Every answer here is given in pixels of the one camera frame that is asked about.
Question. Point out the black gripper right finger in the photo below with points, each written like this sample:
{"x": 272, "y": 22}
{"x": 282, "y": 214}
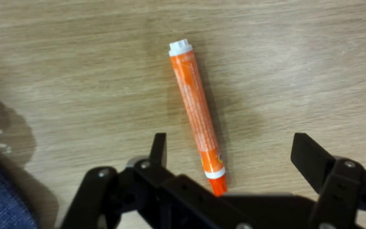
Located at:
{"x": 335, "y": 186}

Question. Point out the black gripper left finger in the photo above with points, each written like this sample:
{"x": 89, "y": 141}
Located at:
{"x": 101, "y": 191}

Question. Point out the orange marker pen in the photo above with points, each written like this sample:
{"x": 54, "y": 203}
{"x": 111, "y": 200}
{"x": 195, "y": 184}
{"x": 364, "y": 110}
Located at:
{"x": 195, "y": 110}

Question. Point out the navy blue cloth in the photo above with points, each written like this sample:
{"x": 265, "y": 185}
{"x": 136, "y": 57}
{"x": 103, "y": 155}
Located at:
{"x": 0, "y": 195}

